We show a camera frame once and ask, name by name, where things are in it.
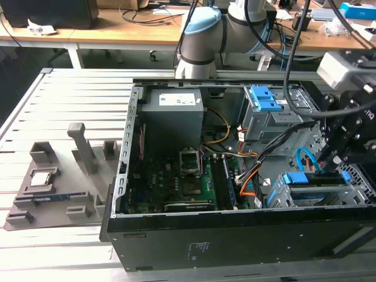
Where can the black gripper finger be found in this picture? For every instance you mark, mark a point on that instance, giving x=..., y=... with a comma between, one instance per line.
x=329, y=117
x=346, y=138

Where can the hard disk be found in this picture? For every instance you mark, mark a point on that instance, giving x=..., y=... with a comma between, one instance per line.
x=295, y=178

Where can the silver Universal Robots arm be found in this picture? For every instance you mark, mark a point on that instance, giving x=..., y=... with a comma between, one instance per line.
x=205, y=38

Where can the grey metal disk bay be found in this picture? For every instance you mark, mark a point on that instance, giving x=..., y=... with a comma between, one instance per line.
x=283, y=196

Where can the blue plastic drive latch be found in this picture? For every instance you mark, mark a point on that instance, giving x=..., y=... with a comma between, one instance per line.
x=260, y=92
x=270, y=105

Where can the grey metal drive cage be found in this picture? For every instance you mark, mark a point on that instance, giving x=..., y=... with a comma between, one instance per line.
x=264, y=126

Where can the wooden desk with clutter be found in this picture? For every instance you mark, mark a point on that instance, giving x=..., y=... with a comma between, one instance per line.
x=317, y=41

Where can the white power strip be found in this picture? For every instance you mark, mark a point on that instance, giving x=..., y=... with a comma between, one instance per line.
x=265, y=63

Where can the clear plastic bag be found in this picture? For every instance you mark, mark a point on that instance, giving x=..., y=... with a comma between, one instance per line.
x=335, y=28

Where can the white box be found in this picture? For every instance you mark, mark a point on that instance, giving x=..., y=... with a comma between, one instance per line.
x=367, y=33

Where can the small black box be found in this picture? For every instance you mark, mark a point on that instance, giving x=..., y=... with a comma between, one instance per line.
x=307, y=25

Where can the grey laptop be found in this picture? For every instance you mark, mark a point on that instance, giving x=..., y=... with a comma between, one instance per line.
x=323, y=14

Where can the blue cardboard box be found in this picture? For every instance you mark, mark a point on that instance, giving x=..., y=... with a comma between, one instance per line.
x=361, y=10

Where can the blue RAM stick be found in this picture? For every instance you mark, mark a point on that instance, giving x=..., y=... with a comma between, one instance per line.
x=230, y=188

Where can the black RAM slot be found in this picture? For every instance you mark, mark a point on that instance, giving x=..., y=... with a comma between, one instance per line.
x=218, y=185

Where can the thin locking lever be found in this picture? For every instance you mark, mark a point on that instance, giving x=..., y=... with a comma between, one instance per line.
x=202, y=164

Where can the black open PC case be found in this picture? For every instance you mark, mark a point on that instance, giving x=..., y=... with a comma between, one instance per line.
x=235, y=243

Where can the CPU socket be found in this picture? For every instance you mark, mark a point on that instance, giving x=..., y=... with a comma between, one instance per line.
x=192, y=188

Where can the grey power supply unit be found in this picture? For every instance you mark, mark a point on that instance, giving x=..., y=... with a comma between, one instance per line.
x=170, y=120

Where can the black graphics card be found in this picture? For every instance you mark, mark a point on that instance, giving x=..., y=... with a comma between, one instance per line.
x=188, y=206

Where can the green motherboard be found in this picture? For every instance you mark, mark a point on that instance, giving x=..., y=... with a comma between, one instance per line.
x=158, y=188

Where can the black caster wheel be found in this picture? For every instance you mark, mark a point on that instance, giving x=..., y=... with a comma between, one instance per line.
x=153, y=55

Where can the long wooden desk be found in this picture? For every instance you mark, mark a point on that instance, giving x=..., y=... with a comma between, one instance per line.
x=102, y=33

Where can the grey parts rack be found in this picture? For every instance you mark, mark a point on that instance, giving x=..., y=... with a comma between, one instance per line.
x=67, y=182

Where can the silver CPU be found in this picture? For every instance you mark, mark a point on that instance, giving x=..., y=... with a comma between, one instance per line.
x=41, y=179

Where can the large black box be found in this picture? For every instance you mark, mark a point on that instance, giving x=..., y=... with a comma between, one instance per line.
x=50, y=13

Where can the crumpled white paper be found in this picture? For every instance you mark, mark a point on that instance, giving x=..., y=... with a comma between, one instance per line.
x=39, y=28

